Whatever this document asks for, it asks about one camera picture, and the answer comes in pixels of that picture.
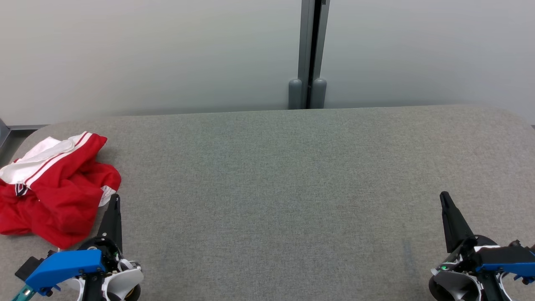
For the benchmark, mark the red and white jersey shirt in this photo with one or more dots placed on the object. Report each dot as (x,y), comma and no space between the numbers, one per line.
(54,154)

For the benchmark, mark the grey partition joint post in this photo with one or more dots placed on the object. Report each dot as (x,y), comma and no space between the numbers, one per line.
(305,42)

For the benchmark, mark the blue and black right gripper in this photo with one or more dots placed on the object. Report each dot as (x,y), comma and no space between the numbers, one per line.
(505,261)

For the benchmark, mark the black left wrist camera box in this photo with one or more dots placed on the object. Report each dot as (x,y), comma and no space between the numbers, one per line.
(29,268)

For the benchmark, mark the red shorts with white stripe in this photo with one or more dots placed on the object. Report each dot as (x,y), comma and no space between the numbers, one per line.
(54,217)

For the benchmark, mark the grey partition end leg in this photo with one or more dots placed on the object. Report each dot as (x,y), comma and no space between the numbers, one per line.
(3,133)

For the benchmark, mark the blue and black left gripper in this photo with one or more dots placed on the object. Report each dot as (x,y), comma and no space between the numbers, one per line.
(62,265)

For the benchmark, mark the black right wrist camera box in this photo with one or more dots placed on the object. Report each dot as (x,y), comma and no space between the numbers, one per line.
(522,246)

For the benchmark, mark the grey rounded post cap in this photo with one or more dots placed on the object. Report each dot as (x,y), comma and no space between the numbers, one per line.
(294,94)
(319,94)

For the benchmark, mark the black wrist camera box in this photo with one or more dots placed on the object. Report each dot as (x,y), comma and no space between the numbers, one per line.
(29,268)
(522,246)

